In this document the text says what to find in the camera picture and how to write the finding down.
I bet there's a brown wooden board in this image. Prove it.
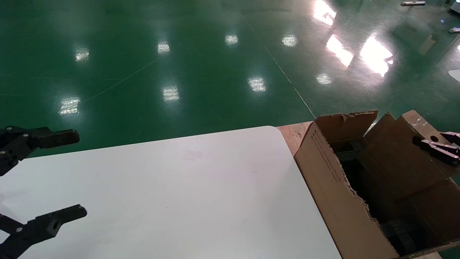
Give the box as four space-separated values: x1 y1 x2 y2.
276 121 319 158

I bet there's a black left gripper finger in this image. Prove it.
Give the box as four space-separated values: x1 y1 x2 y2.
0 126 81 177
0 205 88 259

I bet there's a black foam block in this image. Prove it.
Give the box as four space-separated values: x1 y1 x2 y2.
380 215 433 256
330 140 368 163

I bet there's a big torn cardboard box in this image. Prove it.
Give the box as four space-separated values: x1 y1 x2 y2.
294 110 460 259

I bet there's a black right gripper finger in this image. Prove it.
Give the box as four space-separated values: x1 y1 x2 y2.
412 135 460 167
440 131 460 146

